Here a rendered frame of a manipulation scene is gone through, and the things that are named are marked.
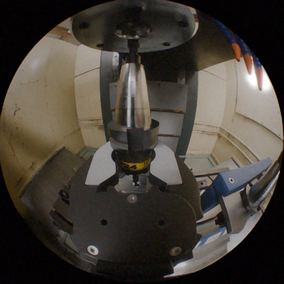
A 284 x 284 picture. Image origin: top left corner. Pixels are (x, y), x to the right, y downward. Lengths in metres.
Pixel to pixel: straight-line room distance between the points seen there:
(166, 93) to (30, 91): 1.18
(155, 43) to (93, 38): 0.09
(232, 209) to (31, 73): 1.31
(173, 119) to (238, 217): 0.55
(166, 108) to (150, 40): 0.44
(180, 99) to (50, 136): 1.23
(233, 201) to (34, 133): 1.18
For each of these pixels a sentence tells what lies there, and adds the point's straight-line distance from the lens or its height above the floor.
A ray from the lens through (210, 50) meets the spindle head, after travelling 0.40.
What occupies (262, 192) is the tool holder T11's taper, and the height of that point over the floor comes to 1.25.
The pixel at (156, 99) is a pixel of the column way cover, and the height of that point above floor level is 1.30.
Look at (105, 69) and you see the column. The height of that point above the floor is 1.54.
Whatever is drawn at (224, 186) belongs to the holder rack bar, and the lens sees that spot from 0.15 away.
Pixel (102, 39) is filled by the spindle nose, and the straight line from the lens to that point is 0.16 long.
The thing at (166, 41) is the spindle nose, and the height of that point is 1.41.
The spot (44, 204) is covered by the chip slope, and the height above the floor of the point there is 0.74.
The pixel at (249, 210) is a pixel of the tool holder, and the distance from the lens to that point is 0.18.
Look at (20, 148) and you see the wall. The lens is 1.04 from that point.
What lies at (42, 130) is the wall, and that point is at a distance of 1.08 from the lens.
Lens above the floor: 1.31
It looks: 28 degrees down
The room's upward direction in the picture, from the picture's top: straight up
